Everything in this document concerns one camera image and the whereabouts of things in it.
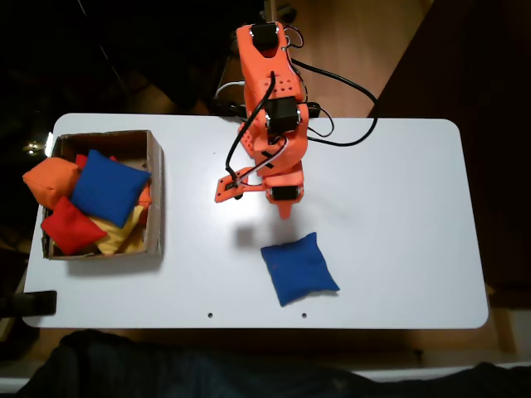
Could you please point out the blue bean bag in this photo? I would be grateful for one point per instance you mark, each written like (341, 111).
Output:
(298, 269)
(108, 186)

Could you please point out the brown cardboard box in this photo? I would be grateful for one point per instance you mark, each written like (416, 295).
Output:
(155, 199)

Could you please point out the red bean bag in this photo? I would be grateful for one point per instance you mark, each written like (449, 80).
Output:
(70, 228)
(81, 160)

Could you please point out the black table clamp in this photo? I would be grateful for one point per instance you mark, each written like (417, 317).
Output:
(314, 108)
(37, 302)

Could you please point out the yellow bean bag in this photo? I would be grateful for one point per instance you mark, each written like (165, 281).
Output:
(120, 238)

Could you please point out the orange camera mount with camera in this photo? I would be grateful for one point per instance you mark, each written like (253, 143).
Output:
(226, 190)

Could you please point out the orange bean bag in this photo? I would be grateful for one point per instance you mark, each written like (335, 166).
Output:
(145, 197)
(50, 180)

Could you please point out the person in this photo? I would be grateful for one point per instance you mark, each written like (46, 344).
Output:
(166, 373)

